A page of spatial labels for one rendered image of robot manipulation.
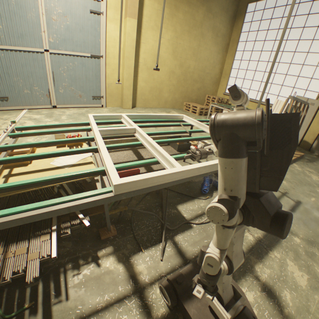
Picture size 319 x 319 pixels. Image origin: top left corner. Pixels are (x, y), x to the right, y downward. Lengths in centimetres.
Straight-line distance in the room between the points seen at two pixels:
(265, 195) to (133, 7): 735
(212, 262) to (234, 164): 38
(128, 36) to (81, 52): 184
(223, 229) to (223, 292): 68
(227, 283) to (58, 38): 740
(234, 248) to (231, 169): 54
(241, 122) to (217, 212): 28
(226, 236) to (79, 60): 701
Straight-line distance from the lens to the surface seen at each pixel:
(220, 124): 46
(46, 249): 142
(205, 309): 137
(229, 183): 48
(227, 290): 124
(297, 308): 200
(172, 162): 103
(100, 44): 725
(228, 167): 47
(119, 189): 83
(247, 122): 44
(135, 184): 84
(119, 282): 152
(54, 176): 106
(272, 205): 72
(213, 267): 68
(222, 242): 62
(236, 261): 98
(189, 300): 135
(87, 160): 162
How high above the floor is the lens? 144
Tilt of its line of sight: 30 degrees down
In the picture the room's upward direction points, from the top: 10 degrees clockwise
